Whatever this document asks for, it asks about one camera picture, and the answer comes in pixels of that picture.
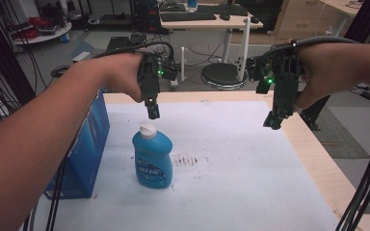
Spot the light wooden cabinet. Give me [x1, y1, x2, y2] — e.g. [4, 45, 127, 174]
[273, 0, 348, 41]

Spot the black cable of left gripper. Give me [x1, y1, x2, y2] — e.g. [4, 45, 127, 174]
[91, 39, 175, 62]

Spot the black keyboard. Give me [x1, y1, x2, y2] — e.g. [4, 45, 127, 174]
[159, 12, 218, 23]
[197, 3, 250, 17]

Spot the blue cardboard box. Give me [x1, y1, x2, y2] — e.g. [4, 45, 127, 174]
[43, 89, 111, 201]

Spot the round white table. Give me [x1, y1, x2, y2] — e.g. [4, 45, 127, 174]
[10, 20, 73, 46]

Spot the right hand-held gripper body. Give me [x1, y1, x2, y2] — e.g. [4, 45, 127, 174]
[246, 47, 304, 120]

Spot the black round stool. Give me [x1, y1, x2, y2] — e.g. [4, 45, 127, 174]
[199, 62, 250, 91]

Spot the white desk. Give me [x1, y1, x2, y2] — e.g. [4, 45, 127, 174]
[158, 9, 265, 90]

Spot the red cable coil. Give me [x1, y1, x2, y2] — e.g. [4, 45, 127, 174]
[12, 16, 52, 41]

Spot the person's right hand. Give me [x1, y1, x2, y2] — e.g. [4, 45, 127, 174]
[280, 38, 346, 111]

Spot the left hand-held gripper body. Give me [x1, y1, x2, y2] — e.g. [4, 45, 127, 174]
[136, 50, 181, 109]

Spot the person's left hand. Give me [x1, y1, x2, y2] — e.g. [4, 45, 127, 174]
[98, 52, 145, 104]

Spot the white power strip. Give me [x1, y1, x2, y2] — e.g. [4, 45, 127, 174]
[71, 51, 92, 64]

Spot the black box on floor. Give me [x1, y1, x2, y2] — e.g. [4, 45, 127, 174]
[105, 33, 147, 53]

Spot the blue bottle with white cap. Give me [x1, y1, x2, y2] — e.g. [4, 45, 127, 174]
[131, 121, 174, 190]

